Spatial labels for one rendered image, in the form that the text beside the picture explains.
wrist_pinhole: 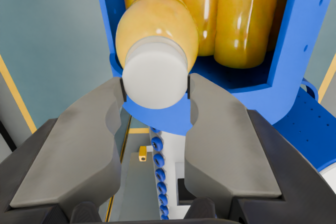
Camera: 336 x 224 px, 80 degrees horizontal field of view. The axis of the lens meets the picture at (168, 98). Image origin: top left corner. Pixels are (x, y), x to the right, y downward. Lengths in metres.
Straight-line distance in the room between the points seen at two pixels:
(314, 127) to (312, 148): 0.08
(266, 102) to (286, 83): 0.03
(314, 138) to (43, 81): 1.74
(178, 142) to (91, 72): 1.12
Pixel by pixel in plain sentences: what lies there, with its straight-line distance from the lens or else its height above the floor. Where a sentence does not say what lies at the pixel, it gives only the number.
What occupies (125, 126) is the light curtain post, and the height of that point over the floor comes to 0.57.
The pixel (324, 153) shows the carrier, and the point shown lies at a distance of 0.78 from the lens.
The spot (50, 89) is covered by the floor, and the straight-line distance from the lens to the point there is 1.87.
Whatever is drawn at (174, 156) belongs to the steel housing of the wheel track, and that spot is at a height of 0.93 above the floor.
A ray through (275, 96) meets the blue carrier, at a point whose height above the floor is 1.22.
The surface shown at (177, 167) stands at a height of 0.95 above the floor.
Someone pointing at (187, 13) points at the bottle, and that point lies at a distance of 0.17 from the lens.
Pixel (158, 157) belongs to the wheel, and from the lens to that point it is 0.67.
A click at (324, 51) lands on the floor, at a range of 1.88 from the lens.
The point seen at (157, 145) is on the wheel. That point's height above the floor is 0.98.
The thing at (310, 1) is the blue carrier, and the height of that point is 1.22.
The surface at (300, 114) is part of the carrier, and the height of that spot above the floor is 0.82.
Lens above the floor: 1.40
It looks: 57 degrees down
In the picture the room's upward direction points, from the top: 179 degrees clockwise
